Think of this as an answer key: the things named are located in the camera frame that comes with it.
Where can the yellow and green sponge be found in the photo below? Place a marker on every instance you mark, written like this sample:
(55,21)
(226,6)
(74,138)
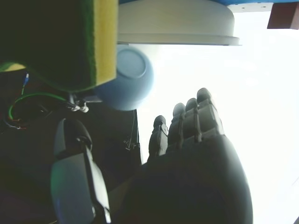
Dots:
(58,46)

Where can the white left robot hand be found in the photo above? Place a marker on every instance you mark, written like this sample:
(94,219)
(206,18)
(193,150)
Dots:
(187,186)

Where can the light blue bowl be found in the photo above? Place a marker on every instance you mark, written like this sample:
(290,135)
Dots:
(130,88)

